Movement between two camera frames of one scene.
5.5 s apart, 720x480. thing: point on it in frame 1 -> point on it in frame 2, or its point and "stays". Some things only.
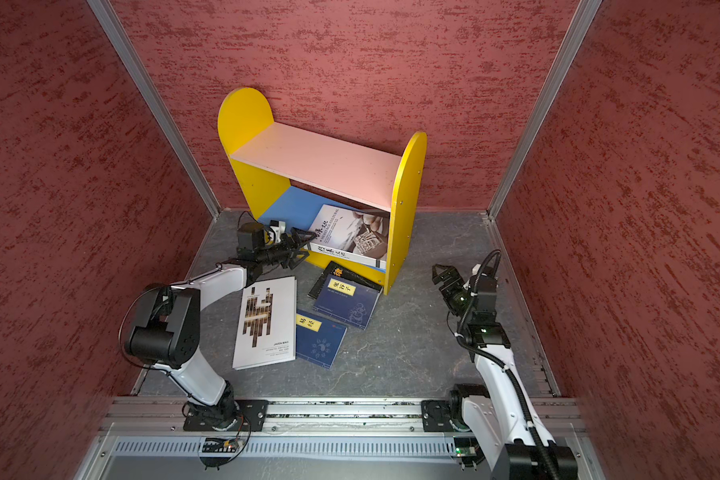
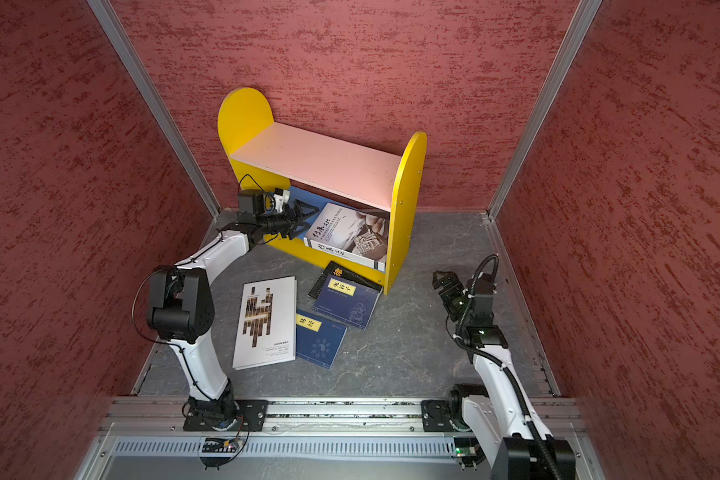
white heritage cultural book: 352,235 stays
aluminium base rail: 352,439 stays
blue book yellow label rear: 348,300 stays
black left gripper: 293,250 -> 291,221
